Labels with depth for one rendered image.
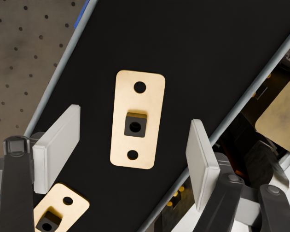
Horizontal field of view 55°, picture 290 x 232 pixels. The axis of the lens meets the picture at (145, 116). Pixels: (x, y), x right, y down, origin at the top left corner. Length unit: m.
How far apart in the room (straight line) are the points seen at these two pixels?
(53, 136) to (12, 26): 0.60
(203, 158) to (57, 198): 0.16
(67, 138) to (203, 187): 0.09
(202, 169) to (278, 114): 0.19
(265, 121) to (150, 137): 0.15
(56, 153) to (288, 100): 0.25
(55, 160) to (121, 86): 0.08
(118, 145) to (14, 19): 0.56
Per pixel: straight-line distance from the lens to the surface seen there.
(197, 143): 0.18
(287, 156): 0.46
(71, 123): 0.20
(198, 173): 0.17
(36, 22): 0.73
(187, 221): 0.35
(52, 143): 0.16
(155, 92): 0.22
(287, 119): 0.35
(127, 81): 0.22
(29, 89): 0.77
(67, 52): 0.22
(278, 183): 0.35
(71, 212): 0.29
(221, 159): 0.18
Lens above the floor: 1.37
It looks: 69 degrees down
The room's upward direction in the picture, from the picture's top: 173 degrees counter-clockwise
